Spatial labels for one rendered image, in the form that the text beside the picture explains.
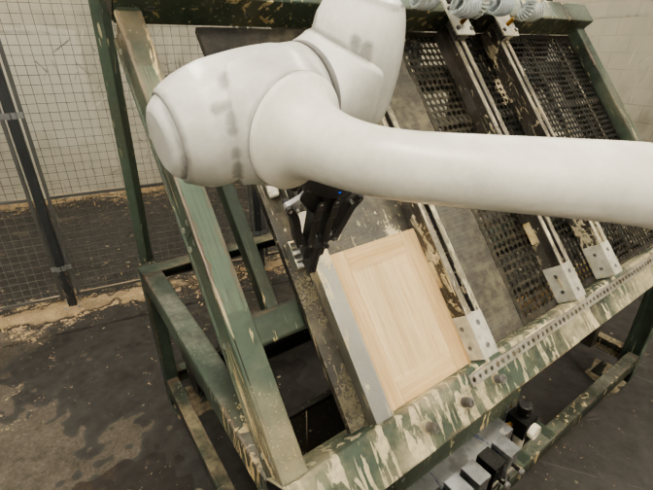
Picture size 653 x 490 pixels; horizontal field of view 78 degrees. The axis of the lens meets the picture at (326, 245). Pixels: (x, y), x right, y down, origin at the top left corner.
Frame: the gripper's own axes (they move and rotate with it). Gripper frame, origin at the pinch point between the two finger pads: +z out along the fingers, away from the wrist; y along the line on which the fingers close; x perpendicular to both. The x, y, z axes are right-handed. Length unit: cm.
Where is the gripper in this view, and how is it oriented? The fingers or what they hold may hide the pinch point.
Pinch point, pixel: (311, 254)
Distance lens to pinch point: 70.8
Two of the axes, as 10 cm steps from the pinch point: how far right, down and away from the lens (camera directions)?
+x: 3.9, 7.3, -5.6
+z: -1.7, 6.5, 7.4
